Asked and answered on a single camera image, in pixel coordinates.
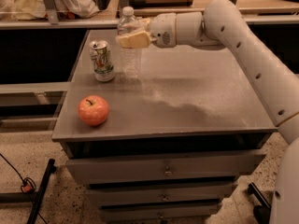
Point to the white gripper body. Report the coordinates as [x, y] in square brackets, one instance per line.
[163, 29]

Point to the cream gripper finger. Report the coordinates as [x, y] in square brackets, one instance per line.
[138, 40]
[145, 23]

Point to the clear plastic water bottle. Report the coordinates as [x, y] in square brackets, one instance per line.
[130, 58]

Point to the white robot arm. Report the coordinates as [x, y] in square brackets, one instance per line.
[274, 83]

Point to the black robot base wheels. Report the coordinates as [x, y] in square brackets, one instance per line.
[262, 211]

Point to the green white 7up can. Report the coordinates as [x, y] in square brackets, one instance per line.
[101, 59]

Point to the red apple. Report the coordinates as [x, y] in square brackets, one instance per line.
[93, 110]

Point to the grey drawer cabinet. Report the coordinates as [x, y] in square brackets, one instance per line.
[185, 101]

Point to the white cloth on shelf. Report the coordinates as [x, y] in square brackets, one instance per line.
[26, 10]

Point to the top grey drawer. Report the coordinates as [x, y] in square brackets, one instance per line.
[125, 169]

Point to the grey drawer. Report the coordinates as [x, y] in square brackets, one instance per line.
[125, 169]
[160, 211]
[170, 193]

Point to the middle grey drawer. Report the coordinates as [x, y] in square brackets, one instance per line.
[170, 193]

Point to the bottom grey drawer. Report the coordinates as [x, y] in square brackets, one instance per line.
[160, 211]

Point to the black metal stand leg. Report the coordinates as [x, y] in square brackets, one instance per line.
[29, 192]

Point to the grey metal shelf rail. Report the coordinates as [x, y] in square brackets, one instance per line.
[248, 8]

